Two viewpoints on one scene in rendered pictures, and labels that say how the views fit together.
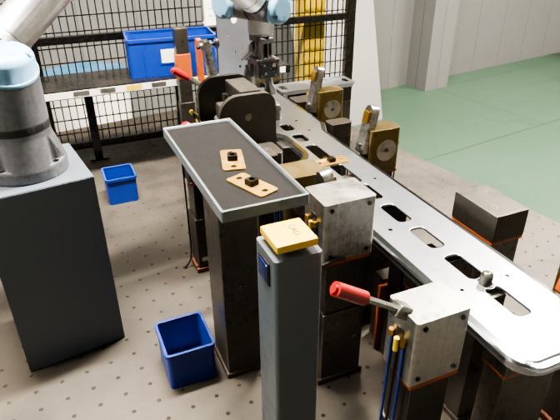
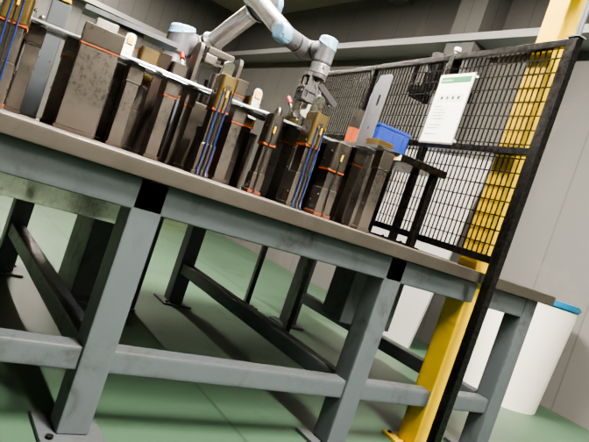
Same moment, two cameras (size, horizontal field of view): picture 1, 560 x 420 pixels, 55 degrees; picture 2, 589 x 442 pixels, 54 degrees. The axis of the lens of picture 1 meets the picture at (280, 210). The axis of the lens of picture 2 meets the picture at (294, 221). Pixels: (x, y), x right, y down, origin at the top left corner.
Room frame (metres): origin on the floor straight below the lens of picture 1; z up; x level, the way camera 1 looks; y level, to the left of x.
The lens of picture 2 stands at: (1.59, -2.25, 0.72)
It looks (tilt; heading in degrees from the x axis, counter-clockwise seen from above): 2 degrees down; 87
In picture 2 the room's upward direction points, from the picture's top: 19 degrees clockwise
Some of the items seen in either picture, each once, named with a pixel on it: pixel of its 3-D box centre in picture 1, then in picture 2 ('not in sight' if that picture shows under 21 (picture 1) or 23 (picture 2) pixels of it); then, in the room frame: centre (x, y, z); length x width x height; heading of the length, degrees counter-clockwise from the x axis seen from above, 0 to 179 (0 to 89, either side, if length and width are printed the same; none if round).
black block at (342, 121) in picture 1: (340, 166); (264, 154); (1.52, -0.19, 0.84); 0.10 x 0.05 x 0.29; 113
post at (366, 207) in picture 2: (340, 121); (372, 191); (1.91, -0.23, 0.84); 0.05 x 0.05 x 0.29; 23
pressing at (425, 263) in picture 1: (337, 166); (188, 84); (1.18, -0.14, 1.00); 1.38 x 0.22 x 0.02; 23
